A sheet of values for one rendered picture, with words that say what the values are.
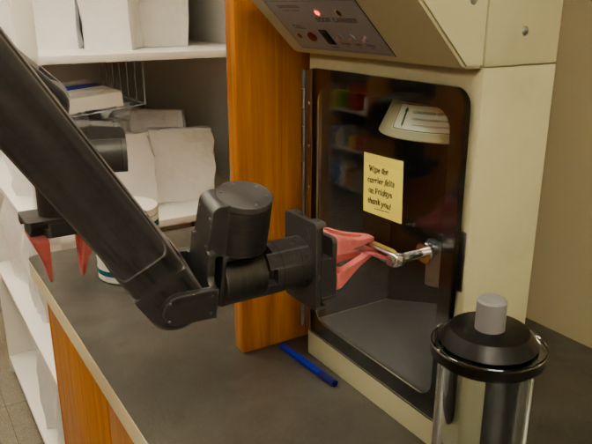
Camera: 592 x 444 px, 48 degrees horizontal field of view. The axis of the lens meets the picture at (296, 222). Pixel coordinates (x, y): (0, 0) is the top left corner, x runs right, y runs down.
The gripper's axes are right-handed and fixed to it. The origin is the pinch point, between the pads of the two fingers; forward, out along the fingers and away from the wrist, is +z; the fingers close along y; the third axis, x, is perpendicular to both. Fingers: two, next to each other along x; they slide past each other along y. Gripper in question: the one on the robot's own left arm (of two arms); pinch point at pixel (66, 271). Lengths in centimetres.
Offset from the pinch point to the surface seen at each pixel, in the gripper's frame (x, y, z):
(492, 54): -46, 34, -32
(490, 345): -58, 24, -8
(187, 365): -7.7, 14.8, 16.1
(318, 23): -26, 26, -35
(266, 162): -9.1, 28.5, -14.6
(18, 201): 110, 11, 18
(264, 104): -9.1, 28.3, -23.3
